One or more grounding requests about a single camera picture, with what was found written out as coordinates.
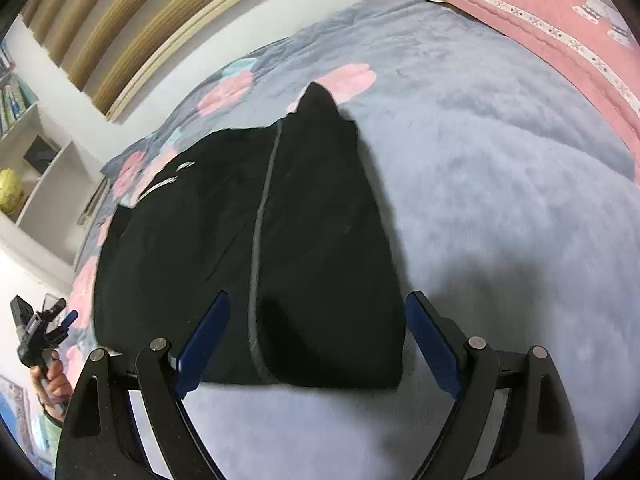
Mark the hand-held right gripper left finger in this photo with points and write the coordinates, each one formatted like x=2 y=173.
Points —
x=206 y=342

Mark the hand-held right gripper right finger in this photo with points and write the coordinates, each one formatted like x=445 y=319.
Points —
x=432 y=340

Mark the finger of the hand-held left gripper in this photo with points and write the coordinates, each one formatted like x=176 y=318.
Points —
x=70 y=321

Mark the black jacket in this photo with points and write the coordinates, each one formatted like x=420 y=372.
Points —
x=310 y=210

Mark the person's left hand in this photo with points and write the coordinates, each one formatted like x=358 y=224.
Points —
x=57 y=382

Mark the patterned floor mat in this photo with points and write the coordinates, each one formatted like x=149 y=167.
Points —
x=11 y=405

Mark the person's light green shirt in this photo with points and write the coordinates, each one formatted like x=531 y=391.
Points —
x=47 y=435

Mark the white shelf unit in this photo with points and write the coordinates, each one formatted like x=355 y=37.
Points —
x=50 y=195

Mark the yellow round object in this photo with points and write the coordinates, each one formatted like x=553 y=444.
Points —
x=10 y=192

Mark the grey floral blanket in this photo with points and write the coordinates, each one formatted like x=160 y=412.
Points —
x=475 y=185

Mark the dark box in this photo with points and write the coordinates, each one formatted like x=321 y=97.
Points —
x=40 y=152

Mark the row of books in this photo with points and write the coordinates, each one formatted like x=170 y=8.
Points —
x=11 y=95

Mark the wooden slatted headboard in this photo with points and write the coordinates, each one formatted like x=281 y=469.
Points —
x=150 y=20

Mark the pink elephant pillow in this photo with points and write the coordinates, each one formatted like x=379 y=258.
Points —
x=550 y=20

